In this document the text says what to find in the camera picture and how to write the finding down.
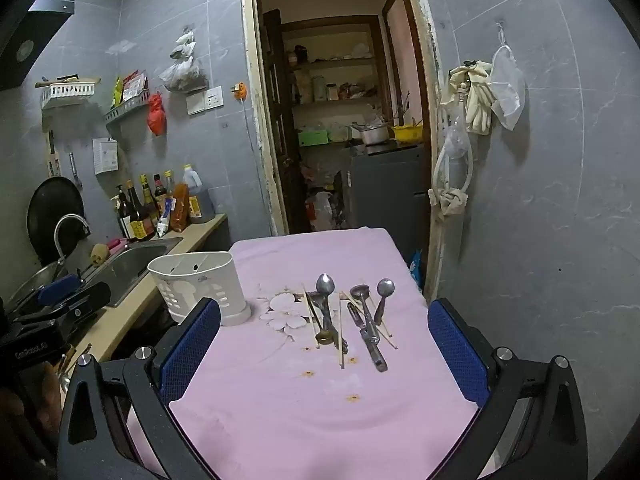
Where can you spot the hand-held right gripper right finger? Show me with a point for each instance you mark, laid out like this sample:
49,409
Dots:
457,355

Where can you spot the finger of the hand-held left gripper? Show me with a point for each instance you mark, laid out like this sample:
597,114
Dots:
57,288
85,297

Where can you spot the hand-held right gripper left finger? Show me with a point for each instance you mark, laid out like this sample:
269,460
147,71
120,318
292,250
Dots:
190,350

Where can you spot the wooden chopstick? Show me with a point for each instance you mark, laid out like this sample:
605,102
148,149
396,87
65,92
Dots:
386,331
310,312
387,338
341,335

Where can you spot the white plastic utensil holder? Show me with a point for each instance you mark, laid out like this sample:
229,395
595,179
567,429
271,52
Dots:
200,270

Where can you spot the round steel spoon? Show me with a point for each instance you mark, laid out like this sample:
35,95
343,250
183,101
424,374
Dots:
385,287

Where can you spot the steel soup spoon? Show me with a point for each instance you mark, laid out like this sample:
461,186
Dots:
359,290

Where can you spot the small brass spoon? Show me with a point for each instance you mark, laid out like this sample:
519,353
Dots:
325,338

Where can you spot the large steel spoon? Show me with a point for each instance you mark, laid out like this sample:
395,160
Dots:
325,284

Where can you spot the steel basin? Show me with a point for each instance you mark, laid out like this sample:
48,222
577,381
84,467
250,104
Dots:
35,280

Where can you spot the yellow sponge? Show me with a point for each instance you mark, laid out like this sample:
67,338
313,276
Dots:
99,254

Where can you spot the steel sink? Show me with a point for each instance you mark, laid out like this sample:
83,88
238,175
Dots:
135,260

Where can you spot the steel faucet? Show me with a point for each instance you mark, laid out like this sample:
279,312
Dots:
62,225

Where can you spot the black wok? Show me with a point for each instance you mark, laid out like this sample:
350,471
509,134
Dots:
50,210

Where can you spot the dark sauce bottle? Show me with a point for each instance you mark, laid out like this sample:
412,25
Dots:
124,220
137,220
150,200

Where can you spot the white squeeze tube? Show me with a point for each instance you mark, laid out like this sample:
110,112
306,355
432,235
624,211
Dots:
162,227

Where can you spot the pink floral tablecloth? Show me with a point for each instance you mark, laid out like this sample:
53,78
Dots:
280,410

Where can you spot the orange seasoning packet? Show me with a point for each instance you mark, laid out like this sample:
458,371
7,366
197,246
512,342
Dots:
180,210

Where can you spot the yellow cap bottle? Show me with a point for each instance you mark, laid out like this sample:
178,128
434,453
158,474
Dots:
169,182

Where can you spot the large dark oil jug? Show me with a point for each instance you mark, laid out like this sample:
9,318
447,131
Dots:
200,200

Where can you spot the knotted cream rag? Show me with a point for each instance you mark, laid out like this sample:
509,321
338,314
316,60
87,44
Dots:
450,202

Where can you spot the grey cabinet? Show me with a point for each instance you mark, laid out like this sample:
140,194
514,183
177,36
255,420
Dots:
385,185

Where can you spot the white floor bag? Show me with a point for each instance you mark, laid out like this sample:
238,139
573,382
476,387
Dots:
320,210

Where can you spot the red plastic bag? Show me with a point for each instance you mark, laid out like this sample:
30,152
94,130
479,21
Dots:
156,115

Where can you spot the seasoning packets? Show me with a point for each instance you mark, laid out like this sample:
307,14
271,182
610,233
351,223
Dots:
131,85

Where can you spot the yellow basin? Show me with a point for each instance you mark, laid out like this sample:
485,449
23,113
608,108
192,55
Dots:
406,133

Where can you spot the steel pot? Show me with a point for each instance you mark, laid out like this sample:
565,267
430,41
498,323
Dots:
372,134

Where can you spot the black range hood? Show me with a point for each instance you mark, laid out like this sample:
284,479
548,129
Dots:
30,45

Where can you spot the hanging clear food bags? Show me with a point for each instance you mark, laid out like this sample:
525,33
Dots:
182,72

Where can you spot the green box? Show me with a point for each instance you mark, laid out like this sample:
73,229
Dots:
313,137

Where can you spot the cream rubber gloves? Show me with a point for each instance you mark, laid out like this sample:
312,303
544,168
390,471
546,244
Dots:
477,100

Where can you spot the dark wooden door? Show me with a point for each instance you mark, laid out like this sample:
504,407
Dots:
280,110

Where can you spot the orange plug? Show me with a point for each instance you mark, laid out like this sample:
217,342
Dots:
240,91

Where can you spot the clear hanging plastic bag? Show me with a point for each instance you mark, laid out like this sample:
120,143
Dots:
507,95

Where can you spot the wooden shelf unit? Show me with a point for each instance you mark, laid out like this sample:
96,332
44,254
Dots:
330,60

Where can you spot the white wall notice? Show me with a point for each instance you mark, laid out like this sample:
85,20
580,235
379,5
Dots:
105,156

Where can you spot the grey wall shelf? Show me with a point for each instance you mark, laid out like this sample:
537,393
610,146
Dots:
125,109

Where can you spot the white wall basket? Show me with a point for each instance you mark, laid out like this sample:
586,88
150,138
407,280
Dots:
67,91

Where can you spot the white wall socket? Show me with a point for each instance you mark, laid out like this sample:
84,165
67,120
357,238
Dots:
205,100

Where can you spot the wooden door frame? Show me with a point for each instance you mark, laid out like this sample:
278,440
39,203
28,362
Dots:
252,110

